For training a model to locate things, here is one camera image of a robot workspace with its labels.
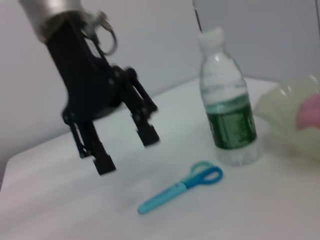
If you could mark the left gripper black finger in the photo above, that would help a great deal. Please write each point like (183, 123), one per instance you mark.
(147, 132)

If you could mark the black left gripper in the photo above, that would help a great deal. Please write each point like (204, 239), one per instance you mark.
(85, 82)

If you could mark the blue and teal scissors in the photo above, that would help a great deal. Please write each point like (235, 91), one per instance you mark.
(162, 197)

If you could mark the clear bottle with green label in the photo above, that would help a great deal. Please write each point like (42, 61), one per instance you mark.
(230, 125)

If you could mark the pink toy peach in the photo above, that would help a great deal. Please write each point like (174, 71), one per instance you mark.
(310, 112)

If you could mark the green translucent fruit bowl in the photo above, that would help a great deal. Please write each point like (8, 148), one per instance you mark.
(280, 112)

